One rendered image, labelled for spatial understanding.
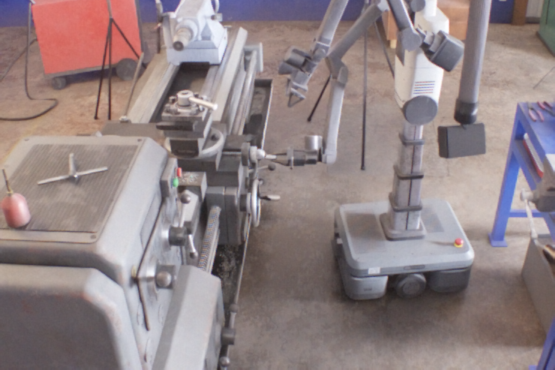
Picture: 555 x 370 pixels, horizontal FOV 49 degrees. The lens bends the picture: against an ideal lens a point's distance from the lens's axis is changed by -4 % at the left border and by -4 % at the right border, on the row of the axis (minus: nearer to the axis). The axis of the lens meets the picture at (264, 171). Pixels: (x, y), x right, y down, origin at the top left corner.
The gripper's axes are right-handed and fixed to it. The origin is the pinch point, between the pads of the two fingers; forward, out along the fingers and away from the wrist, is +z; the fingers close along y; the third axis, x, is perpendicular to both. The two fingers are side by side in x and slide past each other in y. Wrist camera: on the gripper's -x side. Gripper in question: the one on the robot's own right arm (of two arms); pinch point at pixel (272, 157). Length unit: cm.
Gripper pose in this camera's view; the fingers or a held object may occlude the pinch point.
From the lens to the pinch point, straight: 280.1
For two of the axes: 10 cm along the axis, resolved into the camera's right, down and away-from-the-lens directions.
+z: -10.0, -0.2, 0.9
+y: 0.3, -9.9, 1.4
